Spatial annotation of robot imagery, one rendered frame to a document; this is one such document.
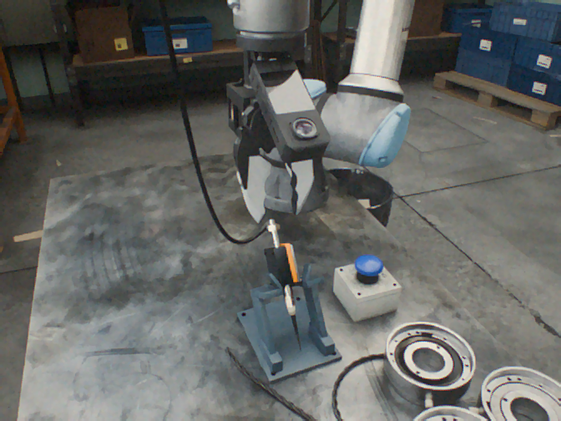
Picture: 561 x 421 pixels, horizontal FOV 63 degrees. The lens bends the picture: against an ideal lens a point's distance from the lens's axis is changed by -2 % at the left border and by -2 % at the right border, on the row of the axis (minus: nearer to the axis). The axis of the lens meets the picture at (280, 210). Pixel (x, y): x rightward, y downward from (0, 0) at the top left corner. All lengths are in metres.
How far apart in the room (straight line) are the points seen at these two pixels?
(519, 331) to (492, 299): 0.18
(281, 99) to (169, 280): 0.40
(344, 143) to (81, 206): 0.53
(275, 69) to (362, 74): 0.36
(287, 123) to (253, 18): 0.10
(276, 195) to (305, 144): 0.49
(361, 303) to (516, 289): 1.56
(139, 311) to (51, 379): 0.15
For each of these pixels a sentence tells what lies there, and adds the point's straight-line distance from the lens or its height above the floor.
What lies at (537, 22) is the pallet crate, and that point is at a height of 0.70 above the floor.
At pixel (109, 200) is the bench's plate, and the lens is 1.01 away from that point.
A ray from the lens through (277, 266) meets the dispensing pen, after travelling 0.57.
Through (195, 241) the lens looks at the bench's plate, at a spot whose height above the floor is 0.80.
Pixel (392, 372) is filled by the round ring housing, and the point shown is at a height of 0.83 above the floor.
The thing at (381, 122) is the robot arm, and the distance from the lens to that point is 0.79.
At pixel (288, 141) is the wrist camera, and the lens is 0.42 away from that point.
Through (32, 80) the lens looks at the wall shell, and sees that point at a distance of 4.40.
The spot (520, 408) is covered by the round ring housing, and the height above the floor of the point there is 0.81.
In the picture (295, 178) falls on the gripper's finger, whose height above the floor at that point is 1.03.
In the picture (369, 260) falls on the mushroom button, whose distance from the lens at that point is 0.67.
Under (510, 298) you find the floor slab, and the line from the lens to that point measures 2.12.
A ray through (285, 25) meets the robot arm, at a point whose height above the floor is 1.20.
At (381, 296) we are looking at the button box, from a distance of 0.67.
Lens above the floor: 1.27
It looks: 31 degrees down
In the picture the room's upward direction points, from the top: straight up
